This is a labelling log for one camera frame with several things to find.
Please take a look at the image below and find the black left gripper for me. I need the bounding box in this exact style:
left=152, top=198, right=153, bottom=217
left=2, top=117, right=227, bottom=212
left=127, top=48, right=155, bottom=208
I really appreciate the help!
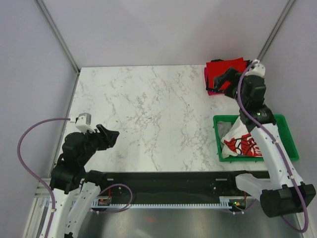
left=79, top=123, right=119, bottom=165

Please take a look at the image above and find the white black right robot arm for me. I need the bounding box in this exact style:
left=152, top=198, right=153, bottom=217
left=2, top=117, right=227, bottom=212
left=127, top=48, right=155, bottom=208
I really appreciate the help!
left=215, top=64, right=316, bottom=218

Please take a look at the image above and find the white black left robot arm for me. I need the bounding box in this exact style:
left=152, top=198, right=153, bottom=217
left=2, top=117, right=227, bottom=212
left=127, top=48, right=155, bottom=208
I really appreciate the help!
left=41, top=124, right=119, bottom=238

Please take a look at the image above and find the folded pink t-shirt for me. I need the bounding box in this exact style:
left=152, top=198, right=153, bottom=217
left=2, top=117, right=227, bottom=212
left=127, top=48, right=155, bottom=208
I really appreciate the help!
left=204, top=67, right=224, bottom=96

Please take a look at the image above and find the grey t-shirt in bin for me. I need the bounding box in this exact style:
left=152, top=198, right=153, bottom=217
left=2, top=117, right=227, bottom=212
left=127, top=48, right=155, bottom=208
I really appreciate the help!
left=216, top=121, right=233, bottom=139

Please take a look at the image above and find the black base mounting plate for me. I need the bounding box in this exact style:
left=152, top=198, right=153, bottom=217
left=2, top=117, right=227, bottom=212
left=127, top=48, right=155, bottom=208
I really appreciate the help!
left=86, top=170, right=269, bottom=197

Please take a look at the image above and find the white red printed t-shirt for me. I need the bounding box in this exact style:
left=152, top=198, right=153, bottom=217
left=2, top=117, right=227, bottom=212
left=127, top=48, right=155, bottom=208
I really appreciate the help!
left=220, top=117, right=262, bottom=158

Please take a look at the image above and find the green plastic bin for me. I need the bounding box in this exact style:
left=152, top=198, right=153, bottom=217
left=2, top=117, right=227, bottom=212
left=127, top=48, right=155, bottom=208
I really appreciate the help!
left=213, top=115, right=299, bottom=163

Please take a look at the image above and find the aluminium rail left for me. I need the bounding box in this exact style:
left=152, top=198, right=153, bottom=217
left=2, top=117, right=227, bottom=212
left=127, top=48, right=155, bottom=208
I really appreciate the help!
left=34, top=182, right=50, bottom=198

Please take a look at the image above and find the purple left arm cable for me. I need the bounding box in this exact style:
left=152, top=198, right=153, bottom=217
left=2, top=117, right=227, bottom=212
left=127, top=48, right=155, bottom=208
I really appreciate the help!
left=16, top=117, right=133, bottom=238

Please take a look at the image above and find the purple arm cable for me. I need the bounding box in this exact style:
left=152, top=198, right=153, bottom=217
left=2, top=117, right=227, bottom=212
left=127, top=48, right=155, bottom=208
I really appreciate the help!
left=16, top=117, right=133, bottom=238
left=227, top=60, right=310, bottom=233

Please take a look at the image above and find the aluminium frame post right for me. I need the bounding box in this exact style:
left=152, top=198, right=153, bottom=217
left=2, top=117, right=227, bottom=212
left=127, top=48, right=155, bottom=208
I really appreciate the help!
left=257, top=0, right=297, bottom=60

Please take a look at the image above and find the aluminium frame post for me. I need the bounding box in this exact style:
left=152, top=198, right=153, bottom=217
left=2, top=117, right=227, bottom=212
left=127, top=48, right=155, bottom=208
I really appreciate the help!
left=257, top=0, right=297, bottom=60
left=34, top=0, right=81, bottom=74

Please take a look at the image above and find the white slotted cable duct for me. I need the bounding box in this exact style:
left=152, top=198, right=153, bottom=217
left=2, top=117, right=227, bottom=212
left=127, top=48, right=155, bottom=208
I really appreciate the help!
left=91, top=196, right=245, bottom=209

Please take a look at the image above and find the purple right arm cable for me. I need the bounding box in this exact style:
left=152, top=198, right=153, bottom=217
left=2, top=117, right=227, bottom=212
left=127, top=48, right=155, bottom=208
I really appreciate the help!
left=227, top=60, right=310, bottom=233

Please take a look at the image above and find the aluminium frame post left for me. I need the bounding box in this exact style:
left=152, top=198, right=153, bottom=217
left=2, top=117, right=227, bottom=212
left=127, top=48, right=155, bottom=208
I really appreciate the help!
left=34, top=0, right=81, bottom=74

